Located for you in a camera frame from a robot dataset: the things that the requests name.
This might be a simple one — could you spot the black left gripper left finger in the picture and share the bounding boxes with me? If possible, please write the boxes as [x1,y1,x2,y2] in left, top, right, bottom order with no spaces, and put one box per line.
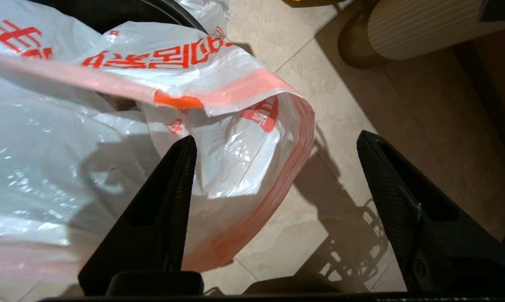
[78,135,204,297]

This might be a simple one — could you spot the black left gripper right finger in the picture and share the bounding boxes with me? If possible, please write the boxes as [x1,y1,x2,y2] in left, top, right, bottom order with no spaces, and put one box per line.
[357,130,505,294]

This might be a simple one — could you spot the black round trash bin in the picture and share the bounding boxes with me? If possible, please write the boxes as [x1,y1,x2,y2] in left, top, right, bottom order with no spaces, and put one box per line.
[30,0,208,35]

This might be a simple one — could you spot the grey ribbed cushion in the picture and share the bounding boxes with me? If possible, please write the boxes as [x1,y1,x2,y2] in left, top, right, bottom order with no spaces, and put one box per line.
[367,0,505,61]

